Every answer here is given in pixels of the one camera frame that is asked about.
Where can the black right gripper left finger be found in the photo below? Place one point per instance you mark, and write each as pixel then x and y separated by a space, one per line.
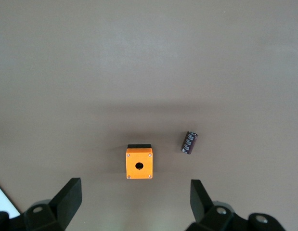
pixel 67 199

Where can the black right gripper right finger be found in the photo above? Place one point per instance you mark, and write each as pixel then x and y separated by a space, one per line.
pixel 199 202

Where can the small black connector block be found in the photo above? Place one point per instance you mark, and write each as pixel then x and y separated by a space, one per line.
pixel 189 142

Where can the orange button enclosure box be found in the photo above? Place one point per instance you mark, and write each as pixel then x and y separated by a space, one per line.
pixel 139 166

